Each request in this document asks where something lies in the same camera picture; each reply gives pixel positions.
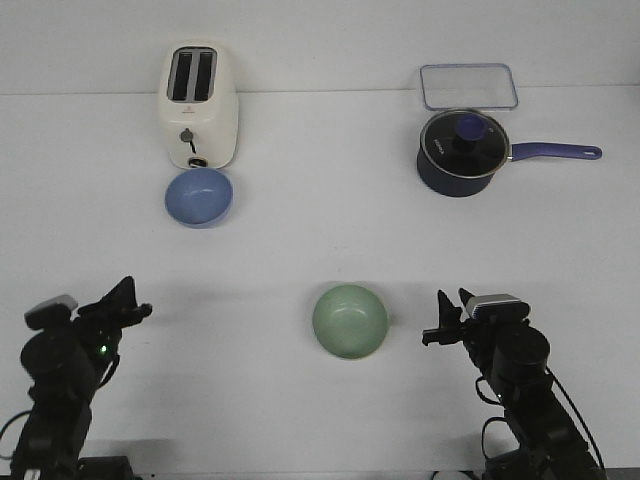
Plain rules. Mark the clear rectangular container lid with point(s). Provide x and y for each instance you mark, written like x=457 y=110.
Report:
x=481 y=86

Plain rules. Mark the green bowl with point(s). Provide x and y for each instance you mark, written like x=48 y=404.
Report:
x=350 y=321

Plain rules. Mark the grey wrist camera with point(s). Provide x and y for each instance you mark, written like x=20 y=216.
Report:
x=483 y=307
x=55 y=312

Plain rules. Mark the blue bowl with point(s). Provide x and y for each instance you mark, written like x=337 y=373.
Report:
x=199 y=198

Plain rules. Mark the cream two-slot toaster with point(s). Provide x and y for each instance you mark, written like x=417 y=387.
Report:
x=198 y=105

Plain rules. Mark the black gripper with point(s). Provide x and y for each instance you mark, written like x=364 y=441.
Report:
x=99 y=326
x=474 y=336

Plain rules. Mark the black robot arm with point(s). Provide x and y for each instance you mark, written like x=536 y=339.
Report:
x=73 y=354
x=512 y=358

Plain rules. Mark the dark blue saucepan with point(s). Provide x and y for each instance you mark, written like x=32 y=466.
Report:
x=453 y=184

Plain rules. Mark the glass saucepan lid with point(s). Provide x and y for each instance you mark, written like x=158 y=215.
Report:
x=464 y=143

